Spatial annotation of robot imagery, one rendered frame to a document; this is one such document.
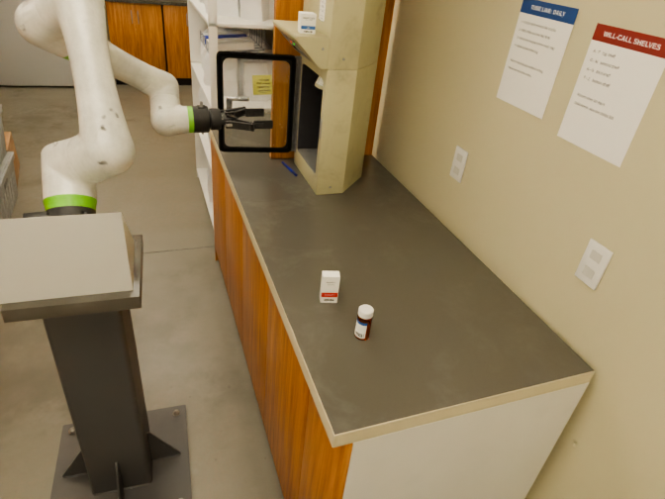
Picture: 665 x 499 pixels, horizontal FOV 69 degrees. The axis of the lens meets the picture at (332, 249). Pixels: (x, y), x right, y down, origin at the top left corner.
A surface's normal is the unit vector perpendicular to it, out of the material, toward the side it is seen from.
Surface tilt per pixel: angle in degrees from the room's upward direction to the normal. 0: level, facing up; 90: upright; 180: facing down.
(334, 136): 90
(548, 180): 90
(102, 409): 90
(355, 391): 0
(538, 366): 0
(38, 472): 0
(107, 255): 90
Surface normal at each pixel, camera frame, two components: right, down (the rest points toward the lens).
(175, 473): 0.10, -0.84
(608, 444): -0.94, 0.11
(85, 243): 0.30, 0.54
